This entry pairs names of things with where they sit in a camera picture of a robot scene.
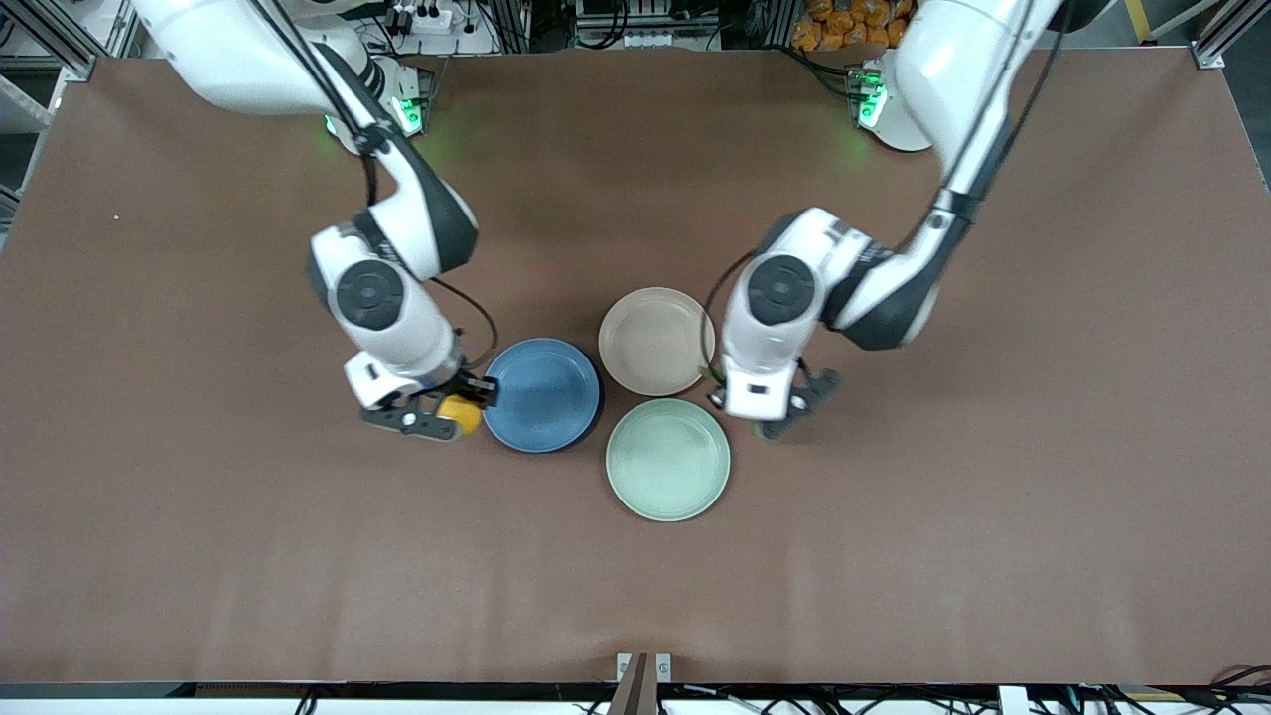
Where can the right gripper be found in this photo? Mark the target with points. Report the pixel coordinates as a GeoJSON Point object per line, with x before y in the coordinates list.
{"type": "Point", "coordinates": [473, 385]}

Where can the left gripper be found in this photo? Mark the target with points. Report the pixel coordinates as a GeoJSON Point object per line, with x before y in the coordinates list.
{"type": "Point", "coordinates": [822, 381]}

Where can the yellow lemon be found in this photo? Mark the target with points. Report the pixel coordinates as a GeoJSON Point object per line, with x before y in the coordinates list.
{"type": "Point", "coordinates": [461, 413]}

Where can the green lettuce leaf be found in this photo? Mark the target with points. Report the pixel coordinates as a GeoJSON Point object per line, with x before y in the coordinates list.
{"type": "Point", "coordinates": [711, 375]}

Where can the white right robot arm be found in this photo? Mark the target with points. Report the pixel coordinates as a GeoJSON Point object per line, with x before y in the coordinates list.
{"type": "Point", "coordinates": [392, 308]}

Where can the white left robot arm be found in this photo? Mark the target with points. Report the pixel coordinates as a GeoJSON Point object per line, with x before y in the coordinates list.
{"type": "Point", "coordinates": [794, 288]}

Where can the blue plate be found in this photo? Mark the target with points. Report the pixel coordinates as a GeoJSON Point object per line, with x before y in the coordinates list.
{"type": "Point", "coordinates": [544, 395]}

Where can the mint green plate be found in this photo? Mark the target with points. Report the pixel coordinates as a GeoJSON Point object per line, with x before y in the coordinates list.
{"type": "Point", "coordinates": [667, 462]}

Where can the beige plate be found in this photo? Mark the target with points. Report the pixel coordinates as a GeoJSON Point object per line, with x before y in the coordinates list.
{"type": "Point", "coordinates": [650, 343]}

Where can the pile of orange objects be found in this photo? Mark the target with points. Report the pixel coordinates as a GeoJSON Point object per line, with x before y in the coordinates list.
{"type": "Point", "coordinates": [849, 22]}

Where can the white power strip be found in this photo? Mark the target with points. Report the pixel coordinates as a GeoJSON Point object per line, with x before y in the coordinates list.
{"type": "Point", "coordinates": [425, 15]}

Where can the metal table edge bracket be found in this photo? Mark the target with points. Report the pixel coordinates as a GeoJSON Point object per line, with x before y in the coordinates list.
{"type": "Point", "coordinates": [640, 680]}

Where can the aluminium frame profile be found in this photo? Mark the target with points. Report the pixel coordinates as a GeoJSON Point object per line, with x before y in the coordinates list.
{"type": "Point", "coordinates": [50, 35]}
{"type": "Point", "coordinates": [1226, 35]}

